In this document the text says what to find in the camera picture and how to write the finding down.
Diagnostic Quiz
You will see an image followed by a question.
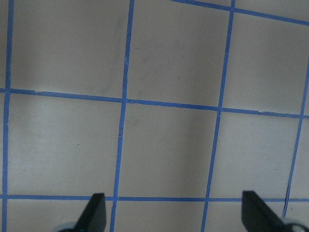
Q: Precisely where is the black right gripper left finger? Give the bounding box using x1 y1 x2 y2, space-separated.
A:
73 193 107 232

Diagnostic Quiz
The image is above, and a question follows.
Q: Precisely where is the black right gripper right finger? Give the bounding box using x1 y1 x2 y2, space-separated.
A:
242 190 285 232

